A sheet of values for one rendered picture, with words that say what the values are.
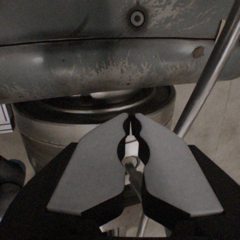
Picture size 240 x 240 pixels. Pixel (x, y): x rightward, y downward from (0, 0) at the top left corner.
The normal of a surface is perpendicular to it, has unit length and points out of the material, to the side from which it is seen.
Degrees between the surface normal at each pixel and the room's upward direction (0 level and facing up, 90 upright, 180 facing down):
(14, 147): 0
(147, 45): 0
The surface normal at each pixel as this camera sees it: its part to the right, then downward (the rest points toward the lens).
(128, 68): 0.29, 0.73
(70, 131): -0.10, 0.50
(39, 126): -0.37, 0.47
